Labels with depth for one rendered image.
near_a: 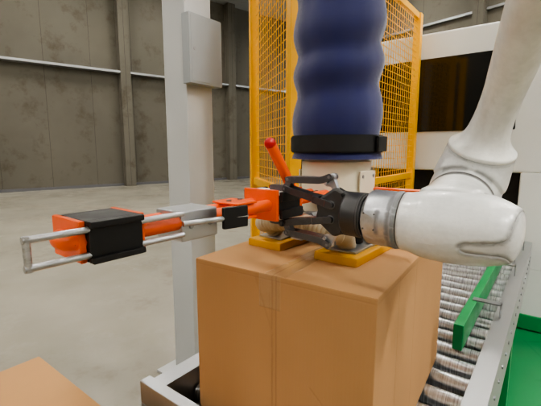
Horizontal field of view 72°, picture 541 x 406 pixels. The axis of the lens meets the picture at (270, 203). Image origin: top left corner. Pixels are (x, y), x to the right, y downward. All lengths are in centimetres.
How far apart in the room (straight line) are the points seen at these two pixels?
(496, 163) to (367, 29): 41
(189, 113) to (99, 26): 1143
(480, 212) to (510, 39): 21
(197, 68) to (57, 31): 1115
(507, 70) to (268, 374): 64
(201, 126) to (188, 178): 26
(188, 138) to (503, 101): 141
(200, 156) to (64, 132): 1072
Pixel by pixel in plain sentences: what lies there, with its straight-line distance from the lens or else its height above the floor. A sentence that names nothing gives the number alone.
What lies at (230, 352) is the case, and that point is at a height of 76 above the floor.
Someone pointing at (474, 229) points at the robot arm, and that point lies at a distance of 54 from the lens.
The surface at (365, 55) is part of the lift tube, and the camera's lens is 88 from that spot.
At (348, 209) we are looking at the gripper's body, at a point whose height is 109.
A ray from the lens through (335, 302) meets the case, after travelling 66.
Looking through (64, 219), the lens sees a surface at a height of 110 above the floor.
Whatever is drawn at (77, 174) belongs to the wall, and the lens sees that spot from 1251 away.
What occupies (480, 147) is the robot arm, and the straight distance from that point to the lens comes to 66.
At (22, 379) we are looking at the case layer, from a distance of 134.
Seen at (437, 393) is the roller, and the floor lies 55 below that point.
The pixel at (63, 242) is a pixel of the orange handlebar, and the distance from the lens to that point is 48.
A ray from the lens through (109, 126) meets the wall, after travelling 1273.
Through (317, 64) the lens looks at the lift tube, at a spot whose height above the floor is 136.
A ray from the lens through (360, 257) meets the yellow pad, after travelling 78.
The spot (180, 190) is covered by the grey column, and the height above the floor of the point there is 98.
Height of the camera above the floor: 118
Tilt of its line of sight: 8 degrees down
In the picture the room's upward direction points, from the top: straight up
